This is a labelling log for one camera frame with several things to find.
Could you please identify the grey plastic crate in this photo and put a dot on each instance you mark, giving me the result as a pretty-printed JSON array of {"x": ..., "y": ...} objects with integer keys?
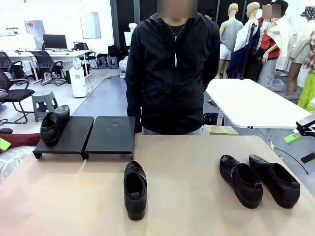
[{"x": 278, "y": 84}]

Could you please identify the neon yellow trousers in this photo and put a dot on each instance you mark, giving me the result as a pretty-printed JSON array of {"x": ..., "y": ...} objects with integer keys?
[{"x": 308, "y": 93}]

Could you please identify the dark red cloth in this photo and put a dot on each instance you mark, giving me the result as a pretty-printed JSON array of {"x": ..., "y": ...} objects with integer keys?
[{"x": 22, "y": 141}]

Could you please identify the black mesh office chair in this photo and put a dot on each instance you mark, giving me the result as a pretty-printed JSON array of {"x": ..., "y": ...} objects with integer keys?
[{"x": 17, "y": 94}]

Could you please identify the mannequin in white navy garment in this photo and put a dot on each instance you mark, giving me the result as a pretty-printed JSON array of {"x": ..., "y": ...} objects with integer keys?
[{"x": 242, "y": 39}]

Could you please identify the mannequin beige jacket bucket hat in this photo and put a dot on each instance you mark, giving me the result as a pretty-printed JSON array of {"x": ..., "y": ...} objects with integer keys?
[{"x": 304, "y": 41}]

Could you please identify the clear water bottle pack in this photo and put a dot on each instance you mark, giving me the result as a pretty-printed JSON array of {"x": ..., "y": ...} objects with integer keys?
[{"x": 123, "y": 68}]

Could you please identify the small grey stool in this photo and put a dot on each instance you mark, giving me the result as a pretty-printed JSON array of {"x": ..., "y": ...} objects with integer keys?
[
  {"x": 113, "y": 62},
  {"x": 103, "y": 62}
]

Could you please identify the grey cabinet with red buttons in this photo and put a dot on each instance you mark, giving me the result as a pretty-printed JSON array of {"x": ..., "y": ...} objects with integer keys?
[{"x": 37, "y": 32}]

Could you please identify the mannequin red top cream jacket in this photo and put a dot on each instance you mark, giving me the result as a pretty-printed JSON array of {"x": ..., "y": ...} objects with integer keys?
[{"x": 283, "y": 37}]

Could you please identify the black bag under table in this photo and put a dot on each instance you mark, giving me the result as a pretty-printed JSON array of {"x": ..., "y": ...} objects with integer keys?
[{"x": 211, "y": 119}]

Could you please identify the person's right forearm black sleeve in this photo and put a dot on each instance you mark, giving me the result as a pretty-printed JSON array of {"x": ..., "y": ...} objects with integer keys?
[{"x": 133, "y": 110}]

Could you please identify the long white office desk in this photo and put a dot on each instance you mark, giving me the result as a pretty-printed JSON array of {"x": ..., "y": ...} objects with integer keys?
[{"x": 71, "y": 53}]

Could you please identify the brown cardboard box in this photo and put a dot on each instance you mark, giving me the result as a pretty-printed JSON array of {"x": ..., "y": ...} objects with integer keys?
[{"x": 221, "y": 130}]

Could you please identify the grey slippers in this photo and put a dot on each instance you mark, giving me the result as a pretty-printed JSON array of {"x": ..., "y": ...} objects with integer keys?
[{"x": 292, "y": 96}]

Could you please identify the mannequin in grey tank top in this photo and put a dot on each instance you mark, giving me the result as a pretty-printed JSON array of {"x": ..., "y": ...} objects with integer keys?
[{"x": 230, "y": 32}]

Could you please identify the black backpack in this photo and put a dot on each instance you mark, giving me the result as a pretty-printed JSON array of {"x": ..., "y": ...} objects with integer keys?
[{"x": 113, "y": 51}]

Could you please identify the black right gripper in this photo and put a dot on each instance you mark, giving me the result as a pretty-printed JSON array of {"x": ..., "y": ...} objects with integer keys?
[{"x": 307, "y": 130}]

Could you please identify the white monitor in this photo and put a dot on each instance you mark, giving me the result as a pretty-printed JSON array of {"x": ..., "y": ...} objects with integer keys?
[{"x": 29, "y": 41}]

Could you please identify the neon yellow object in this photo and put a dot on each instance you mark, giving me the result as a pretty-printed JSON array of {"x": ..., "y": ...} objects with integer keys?
[{"x": 4, "y": 144}]

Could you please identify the black slip-on ankle shoe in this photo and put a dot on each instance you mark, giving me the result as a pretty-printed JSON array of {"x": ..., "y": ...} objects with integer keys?
[
  {"x": 243, "y": 186},
  {"x": 280, "y": 184}
]

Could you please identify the white air purifier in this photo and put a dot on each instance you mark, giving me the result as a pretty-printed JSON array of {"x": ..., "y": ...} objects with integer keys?
[{"x": 77, "y": 83}]

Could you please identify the metallic wall panel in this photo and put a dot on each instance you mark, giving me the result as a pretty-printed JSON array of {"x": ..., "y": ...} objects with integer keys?
[{"x": 90, "y": 25}]

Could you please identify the black metal shoe stand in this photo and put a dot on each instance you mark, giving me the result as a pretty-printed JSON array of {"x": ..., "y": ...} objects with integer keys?
[
  {"x": 73, "y": 137},
  {"x": 110, "y": 137}
]

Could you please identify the white ribbed cover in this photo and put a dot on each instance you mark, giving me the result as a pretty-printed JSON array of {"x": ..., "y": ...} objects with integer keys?
[{"x": 12, "y": 162}]

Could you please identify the black computer monitor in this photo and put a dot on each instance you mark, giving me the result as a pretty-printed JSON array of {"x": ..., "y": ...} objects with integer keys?
[{"x": 54, "y": 41}]

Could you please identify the white folding table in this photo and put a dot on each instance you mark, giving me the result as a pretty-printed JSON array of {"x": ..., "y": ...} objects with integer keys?
[{"x": 246, "y": 103}]

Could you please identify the large grey plastic stool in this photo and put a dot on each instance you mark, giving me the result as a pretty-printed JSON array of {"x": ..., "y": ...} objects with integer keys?
[{"x": 44, "y": 94}]

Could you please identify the background person with black hair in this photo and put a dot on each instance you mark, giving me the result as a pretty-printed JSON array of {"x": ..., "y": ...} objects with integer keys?
[{"x": 210, "y": 14}]

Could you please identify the person in black jacket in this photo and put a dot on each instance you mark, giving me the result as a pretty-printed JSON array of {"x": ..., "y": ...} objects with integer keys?
[{"x": 172, "y": 73}]

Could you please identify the white background robot device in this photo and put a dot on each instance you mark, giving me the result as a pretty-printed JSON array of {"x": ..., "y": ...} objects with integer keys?
[{"x": 133, "y": 26}]

